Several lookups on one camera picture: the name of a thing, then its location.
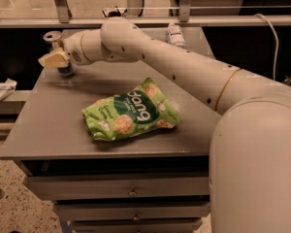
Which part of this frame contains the white cable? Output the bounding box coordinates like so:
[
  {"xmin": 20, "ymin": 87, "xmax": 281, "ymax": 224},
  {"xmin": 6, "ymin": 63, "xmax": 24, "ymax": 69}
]
[{"xmin": 253, "ymin": 13, "xmax": 280, "ymax": 82}]

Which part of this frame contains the grey drawer cabinet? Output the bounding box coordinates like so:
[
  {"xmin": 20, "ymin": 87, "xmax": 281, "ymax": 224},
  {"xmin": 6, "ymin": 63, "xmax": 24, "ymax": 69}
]
[{"xmin": 0, "ymin": 27, "xmax": 222, "ymax": 233}]

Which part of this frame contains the white tissue packet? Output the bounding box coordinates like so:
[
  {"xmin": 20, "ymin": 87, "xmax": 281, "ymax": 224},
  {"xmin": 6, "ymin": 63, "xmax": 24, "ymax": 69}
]
[{"xmin": 0, "ymin": 79, "xmax": 17, "ymax": 102}]

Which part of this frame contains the silver blue redbull can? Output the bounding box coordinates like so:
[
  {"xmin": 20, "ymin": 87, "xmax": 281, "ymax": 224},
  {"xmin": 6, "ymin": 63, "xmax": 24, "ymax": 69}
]
[{"xmin": 43, "ymin": 31, "xmax": 76, "ymax": 78}]

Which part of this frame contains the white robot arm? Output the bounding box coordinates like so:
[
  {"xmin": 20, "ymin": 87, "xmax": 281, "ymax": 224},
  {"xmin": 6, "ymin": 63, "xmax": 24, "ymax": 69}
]
[{"xmin": 39, "ymin": 17, "xmax": 291, "ymax": 233}]

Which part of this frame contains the metal railing frame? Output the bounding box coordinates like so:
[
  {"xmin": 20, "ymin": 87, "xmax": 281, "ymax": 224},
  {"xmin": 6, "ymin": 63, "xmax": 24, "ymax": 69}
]
[{"xmin": 0, "ymin": 0, "xmax": 291, "ymax": 28}]

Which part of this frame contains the green dang chips bag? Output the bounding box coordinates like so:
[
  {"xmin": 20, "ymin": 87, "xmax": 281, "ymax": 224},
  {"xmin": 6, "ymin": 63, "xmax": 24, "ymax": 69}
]
[{"xmin": 81, "ymin": 78, "xmax": 180, "ymax": 141}]

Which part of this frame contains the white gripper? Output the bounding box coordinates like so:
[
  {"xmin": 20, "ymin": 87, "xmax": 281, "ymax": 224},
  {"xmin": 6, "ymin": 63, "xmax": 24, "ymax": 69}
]
[{"xmin": 38, "ymin": 32, "xmax": 85, "ymax": 68}]

